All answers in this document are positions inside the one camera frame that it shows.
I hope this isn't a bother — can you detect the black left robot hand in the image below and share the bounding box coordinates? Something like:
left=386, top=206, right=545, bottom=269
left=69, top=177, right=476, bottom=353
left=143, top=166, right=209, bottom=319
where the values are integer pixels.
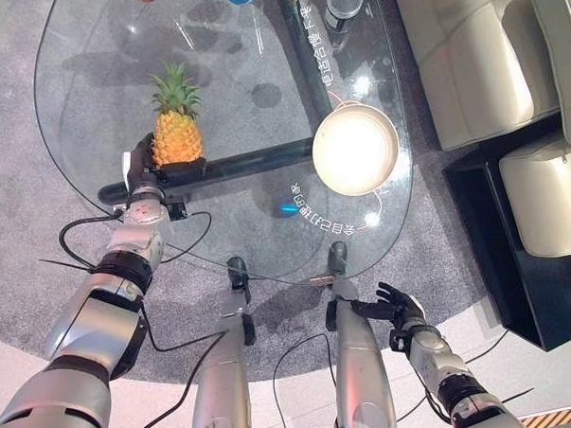
left=119, top=131, right=208, bottom=196

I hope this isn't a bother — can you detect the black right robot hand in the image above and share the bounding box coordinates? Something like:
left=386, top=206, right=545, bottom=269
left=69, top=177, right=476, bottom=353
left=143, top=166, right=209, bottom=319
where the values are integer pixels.
left=350, top=279, right=428, bottom=331

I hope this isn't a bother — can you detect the yellow pineapple with green crown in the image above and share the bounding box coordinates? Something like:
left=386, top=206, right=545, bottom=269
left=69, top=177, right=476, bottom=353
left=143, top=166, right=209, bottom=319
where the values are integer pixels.
left=145, top=61, right=208, bottom=169

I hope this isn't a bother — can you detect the white round plate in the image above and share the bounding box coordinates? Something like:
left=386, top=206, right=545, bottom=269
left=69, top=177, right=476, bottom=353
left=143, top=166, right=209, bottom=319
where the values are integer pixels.
left=309, top=99, right=402, bottom=199

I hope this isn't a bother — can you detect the silver right robot leg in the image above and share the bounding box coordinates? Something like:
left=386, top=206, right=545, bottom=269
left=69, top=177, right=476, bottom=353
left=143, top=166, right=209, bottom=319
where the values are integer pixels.
left=320, top=241, right=406, bottom=428

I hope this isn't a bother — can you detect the silver robot leg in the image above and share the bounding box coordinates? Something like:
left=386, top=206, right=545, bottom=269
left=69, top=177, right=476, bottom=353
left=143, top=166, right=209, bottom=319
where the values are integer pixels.
left=191, top=254, right=261, bottom=428
left=320, top=241, right=406, bottom=428

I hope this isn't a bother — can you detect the clear glass coffee table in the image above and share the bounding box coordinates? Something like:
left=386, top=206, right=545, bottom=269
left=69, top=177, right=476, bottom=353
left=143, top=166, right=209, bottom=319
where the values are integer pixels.
left=26, top=0, right=422, bottom=290

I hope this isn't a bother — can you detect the black side table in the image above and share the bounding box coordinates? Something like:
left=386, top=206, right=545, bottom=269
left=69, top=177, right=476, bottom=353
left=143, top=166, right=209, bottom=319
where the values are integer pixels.
left=435, top=106, right=571, bottom=353

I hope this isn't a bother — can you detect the black table base beam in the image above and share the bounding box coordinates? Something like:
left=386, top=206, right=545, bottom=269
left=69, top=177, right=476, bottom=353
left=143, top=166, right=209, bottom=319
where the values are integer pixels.
left=97, top=0, right=346, bottom=215

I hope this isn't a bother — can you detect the grey carpet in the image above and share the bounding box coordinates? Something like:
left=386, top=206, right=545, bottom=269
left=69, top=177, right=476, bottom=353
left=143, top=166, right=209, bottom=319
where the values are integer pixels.
left=0, top=0, right=505, bottom=399

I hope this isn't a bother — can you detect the cream leather ottoman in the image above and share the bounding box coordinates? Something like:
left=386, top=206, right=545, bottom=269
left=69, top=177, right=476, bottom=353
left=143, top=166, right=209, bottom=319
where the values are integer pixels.
left=494, top=137, right=571, bottom=259

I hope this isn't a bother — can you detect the silver left robot leg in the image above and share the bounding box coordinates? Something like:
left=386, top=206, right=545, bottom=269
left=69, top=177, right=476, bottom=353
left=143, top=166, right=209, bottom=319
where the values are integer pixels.
left=191, top=254, right=261, bottom=428

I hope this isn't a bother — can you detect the clear glass cup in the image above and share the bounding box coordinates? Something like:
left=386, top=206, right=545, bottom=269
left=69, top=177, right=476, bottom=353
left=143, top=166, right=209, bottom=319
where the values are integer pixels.
left=323, top=0, right=365, bottom=34

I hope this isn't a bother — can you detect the cream leather sofa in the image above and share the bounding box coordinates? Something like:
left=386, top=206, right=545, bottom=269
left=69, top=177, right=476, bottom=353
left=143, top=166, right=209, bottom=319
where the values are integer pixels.
left=386, top=0, right=571, bottom=157

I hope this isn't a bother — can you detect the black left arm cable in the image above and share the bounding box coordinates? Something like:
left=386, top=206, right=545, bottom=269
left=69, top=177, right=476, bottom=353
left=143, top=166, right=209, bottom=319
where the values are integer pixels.
left=49, top=205, right=235, bottom=428

